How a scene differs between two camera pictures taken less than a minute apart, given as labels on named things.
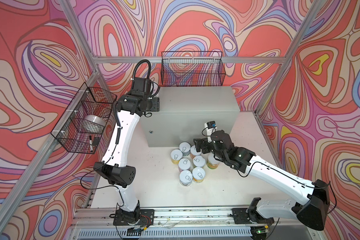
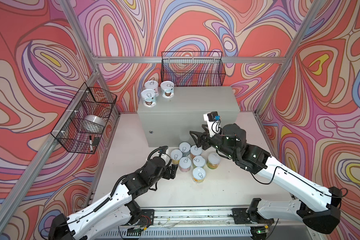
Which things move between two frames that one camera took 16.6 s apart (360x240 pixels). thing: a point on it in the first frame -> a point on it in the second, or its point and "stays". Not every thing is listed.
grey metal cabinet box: [184, 112] stays
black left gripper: [156, 104] -> [168, 175]
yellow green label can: [212, 163] stays
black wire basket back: [192, 68] stays
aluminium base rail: [212, 223] stays
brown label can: [185, 178] -> [167, 89]
